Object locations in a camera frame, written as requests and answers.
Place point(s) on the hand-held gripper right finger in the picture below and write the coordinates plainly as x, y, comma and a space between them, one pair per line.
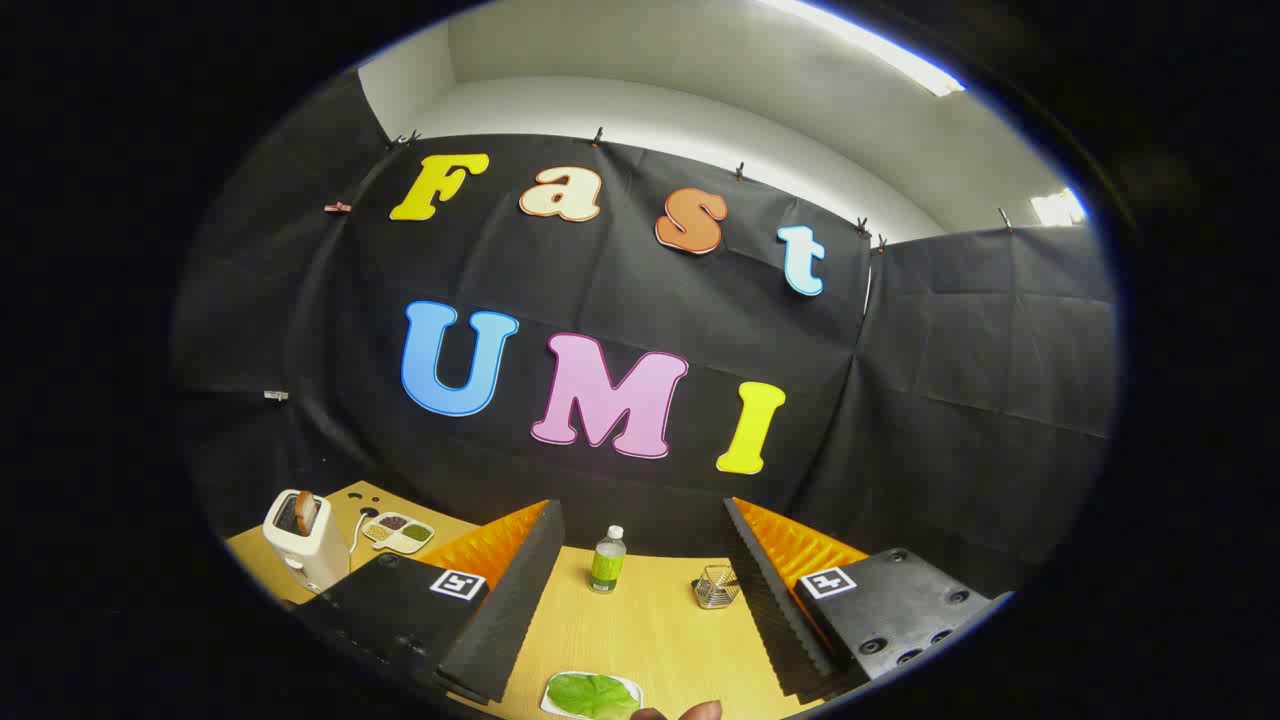
775, 610

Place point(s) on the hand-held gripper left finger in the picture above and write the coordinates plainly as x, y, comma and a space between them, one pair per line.
515, 610

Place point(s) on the green lettuce leaf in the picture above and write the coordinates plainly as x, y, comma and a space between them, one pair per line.
590, 697

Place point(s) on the white bread slice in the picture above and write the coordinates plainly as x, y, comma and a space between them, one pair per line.
306, 512

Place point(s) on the small white rectangular plate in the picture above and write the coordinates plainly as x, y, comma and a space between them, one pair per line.
546, 703

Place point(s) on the clear bottle with green label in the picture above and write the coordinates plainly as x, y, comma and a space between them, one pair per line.
606, 565

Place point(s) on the white divided condiment dish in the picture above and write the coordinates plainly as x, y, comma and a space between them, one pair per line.
400, 535

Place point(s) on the white toaster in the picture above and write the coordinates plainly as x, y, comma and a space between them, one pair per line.
315, 555

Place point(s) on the ceiling light panel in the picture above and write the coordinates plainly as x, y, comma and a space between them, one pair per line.
1060, 208

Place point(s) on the ceiling light strip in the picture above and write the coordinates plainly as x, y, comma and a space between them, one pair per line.
870, 50

